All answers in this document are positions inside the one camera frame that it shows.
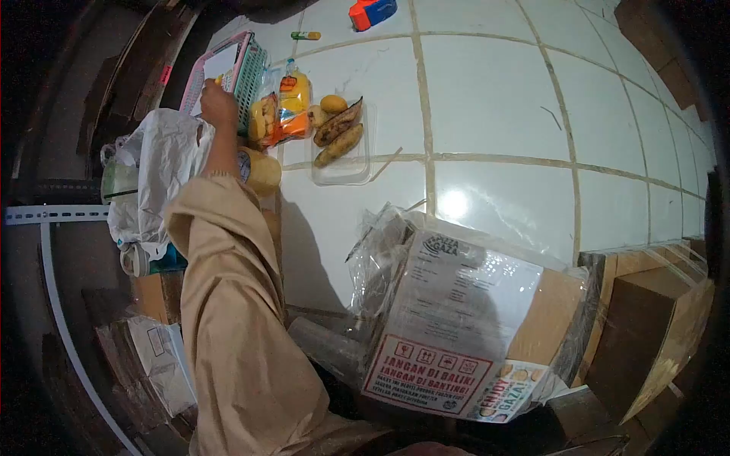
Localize person's left hand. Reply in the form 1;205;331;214
200;79;241;132

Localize person's left fingers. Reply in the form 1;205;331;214
201;79;230;102

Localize pink plastic basket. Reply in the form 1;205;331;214
179;31;255;124

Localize white paper sheet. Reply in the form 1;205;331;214
189;42;241;117

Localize green plastic basket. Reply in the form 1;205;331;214
233;39;269;135

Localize clear cookie packet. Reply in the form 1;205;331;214
248;68;284;150

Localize leaning cardboard sheets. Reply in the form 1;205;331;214
91;0;200;150

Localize orange juice pouch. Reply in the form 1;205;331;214
278;57;314;141

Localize tan tape roll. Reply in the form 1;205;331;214
236;146;282;198

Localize white plastic bag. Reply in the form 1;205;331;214
106;108;217;261

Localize dark fried banana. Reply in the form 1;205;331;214
313;97;364;148

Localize clear bag with green contents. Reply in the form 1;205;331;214
100;136;141;205

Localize golden fried banana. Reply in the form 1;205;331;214
314;123;365;168

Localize clear plastic tray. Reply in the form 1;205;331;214
310;98;378;187

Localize orange and blue tape dispenser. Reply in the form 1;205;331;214
348;0;399;33

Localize wooden skewer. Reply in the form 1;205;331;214
369;146;404;182

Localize white wrapped parcel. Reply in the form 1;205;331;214
126;315;198;418

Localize clear plastic wrap roll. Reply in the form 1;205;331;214
286;316;373;390

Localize plastic wrapped labelled cardboard box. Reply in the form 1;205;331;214
344;202;601;424

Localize person's body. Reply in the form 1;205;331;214
191;388;477;456

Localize brown cardboard pieces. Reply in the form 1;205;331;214
613;0;709;122

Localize stack of brown cardboard boxes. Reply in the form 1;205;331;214
573;238;717;427

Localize white metal rack frame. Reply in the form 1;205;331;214
4;203;144;456

